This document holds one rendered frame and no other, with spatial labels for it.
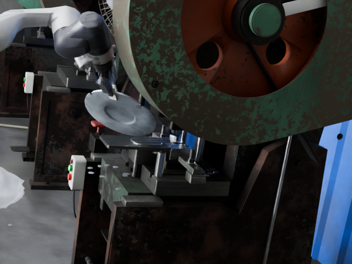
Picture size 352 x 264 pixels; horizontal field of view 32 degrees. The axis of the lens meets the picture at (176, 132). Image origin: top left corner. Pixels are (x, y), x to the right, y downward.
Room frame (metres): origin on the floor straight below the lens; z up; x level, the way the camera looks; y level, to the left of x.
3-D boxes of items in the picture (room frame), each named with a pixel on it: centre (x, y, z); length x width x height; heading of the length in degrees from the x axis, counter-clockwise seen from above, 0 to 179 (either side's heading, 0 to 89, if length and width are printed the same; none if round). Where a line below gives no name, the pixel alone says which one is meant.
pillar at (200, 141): (2.30, -0.10, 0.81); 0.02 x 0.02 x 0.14
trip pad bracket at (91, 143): (2.54, 0.32, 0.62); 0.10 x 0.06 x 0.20; 23
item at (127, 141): (2.28, 0.15, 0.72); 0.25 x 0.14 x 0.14; 113
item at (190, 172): (2.19, -0.08, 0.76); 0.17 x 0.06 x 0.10; 23
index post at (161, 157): (2.14, 0.04, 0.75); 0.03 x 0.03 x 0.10; 23
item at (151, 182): (2.35, -0.01, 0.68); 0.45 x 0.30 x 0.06; 23
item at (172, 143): (2.35, 0.00, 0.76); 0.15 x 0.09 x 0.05; 23
